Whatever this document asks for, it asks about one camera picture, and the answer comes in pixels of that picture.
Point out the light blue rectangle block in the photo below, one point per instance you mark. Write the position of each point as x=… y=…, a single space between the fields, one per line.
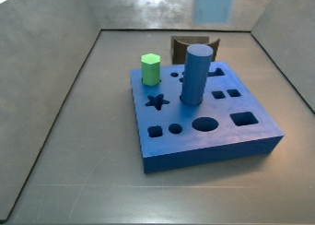
x=212 y=11

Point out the blue shape sorter board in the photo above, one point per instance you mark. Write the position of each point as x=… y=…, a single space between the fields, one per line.
x=227 y=127

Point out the green hexagonal peg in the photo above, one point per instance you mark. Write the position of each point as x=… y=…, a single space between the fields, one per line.
x=151 y=69

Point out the dark blue cylinder peg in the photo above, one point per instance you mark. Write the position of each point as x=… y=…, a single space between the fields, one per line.
x=196 y=66

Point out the black curved bracket stand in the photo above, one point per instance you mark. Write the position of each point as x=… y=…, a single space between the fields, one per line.
x=180 y=42

